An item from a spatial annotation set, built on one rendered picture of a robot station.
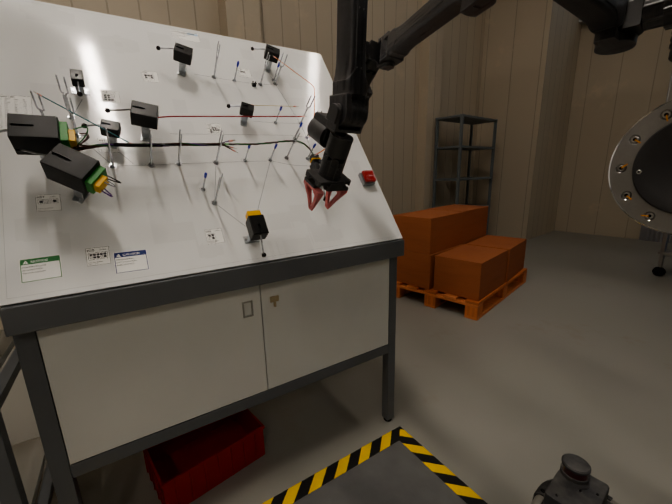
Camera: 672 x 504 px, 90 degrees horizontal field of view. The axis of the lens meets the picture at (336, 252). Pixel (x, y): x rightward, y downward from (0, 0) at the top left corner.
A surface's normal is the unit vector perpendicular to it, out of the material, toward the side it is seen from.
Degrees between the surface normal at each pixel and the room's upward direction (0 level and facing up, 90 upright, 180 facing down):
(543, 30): 90
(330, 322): 90
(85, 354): 90
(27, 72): 54
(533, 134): 90
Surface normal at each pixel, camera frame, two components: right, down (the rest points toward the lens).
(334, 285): 0.54, 0.18
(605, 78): -0.77, 0.17
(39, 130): 0.42, -0.42
